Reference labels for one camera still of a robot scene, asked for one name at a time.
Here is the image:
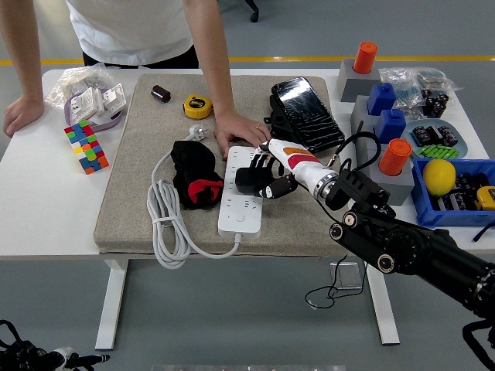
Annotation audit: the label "pile of black capacitors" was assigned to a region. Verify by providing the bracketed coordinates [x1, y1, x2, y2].
[420, 89, 450, 119]

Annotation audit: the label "purple band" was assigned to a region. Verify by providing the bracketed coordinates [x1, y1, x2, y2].
[63, 94, 127, 133]

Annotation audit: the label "white wall socket panel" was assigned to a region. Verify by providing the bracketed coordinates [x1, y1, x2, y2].
[99, 83, 128, 117]
[69, 87, 104, 121]

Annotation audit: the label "light blue plate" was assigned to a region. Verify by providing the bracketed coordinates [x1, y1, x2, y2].
[400, 118, 469, 159]

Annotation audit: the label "orange cylinder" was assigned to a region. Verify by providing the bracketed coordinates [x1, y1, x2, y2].
[353, 41, 379, 75]
[377, 138, 413, 177]

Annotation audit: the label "black power adapter with cord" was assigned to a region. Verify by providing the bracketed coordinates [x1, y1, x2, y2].
[234, 165, 368, 310]

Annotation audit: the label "white table leg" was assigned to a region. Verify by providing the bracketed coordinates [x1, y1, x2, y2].
[363, 262, 401, 346]
[95, 258, 128, 352]

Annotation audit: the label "dark brown cylinder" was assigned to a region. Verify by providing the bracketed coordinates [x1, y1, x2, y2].
[151, 84, 172, 104]

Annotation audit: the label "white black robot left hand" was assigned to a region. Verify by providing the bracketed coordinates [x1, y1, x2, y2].
[49, 345, 111, 371]

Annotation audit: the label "yellow tape measure with strap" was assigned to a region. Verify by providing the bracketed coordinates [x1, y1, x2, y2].
[183, 94, 214, 119]

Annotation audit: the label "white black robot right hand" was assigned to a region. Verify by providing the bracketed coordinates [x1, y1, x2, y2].
[247, 138, 330, 200]

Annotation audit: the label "green small parts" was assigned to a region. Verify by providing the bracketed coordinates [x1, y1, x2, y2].
[418, 143, 461, 159]

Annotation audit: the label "clear bag of white parts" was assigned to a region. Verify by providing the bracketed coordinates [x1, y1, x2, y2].
[44, 63, 121, 111]

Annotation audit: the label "blue block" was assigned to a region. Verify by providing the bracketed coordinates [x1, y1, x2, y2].
[367, 82, 398, 117]
[375, 108, 408, 145]

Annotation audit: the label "black capacitors on plate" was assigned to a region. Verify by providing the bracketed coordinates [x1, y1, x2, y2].
[411, 125, 459, 148]

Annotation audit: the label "glossy black phone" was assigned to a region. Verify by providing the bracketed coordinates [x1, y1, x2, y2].
[270, 76, 346, 155]

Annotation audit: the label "person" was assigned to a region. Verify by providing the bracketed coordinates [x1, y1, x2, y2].
[0, 0, 271, 162]

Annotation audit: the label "white power strip with cable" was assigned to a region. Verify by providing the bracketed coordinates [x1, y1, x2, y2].
[146, 124, 267, 270]

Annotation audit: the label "clear bag with round part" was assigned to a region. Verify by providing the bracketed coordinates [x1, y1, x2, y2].
[415, 67, 463, 94]

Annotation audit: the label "thin black strap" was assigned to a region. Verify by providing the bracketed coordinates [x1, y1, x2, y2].
[471, 222, 495, 243]

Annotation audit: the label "black and red cloth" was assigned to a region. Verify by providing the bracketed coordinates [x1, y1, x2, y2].
[172, 140, 226, 211]

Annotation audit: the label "yellow black tape measure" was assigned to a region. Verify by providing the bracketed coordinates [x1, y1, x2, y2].
[476, 185, 495, 212]

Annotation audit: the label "colourful puzzle cube block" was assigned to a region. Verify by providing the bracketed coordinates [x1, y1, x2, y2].
[63, 120, 111, 175]

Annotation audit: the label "person's right hand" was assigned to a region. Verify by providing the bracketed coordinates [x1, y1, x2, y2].
[2, 96, 46, 139]

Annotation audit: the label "person's left hand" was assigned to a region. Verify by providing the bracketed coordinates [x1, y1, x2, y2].
[213, 110, 271, 161]

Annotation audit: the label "blue plastic bin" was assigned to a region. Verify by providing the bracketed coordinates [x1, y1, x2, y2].
[410, 157, 495, 228]

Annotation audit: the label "black capacitors in bin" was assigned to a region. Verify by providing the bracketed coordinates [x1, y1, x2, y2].
[431, 172, 492, 212]

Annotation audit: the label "yellow lemon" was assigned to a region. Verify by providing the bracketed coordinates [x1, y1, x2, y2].
[422, 158, 457, 197]

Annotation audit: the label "black office chair base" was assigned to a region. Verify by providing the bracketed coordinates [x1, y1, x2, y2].
[244, 0, 260, 23]

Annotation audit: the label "black phone holder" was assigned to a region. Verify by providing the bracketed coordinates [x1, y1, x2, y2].
[264, 94, 299, 145]

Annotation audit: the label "silver floor socket plate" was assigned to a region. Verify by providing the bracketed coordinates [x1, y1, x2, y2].
[329, 261, 365, 291]

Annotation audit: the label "grey-brown fabric mat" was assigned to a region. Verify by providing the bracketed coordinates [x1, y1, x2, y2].
[94, 73, 356, 258]

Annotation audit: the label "clear bag of blue parts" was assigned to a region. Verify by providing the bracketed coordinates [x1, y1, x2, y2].
[378, 67, 425, 119]

